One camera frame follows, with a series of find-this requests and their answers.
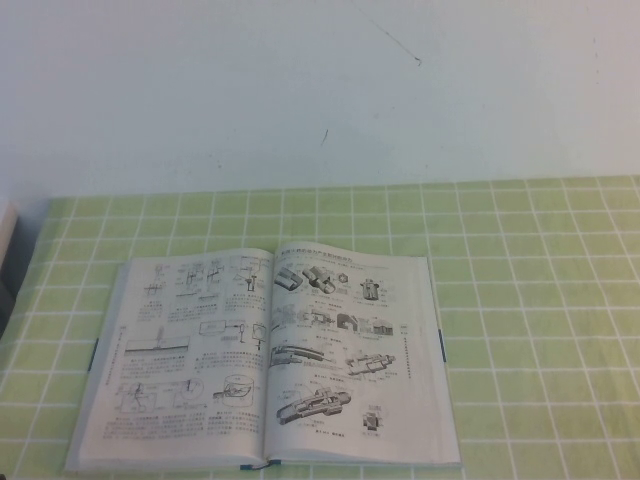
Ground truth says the technical book with diagrams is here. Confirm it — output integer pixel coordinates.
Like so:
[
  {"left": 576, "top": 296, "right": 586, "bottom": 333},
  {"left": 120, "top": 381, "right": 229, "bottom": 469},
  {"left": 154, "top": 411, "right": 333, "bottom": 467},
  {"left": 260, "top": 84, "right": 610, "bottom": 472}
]
[{"left": 63, "top": 245, "right": 464, "bottom": 474}]

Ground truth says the green white checked tablecloth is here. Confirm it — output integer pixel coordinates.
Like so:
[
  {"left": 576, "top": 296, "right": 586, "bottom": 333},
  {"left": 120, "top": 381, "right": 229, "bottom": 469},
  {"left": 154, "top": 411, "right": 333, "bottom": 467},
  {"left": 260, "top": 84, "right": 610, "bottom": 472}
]
[{"left": 0, "top": 174, "right": 640, "bottom": 480}]

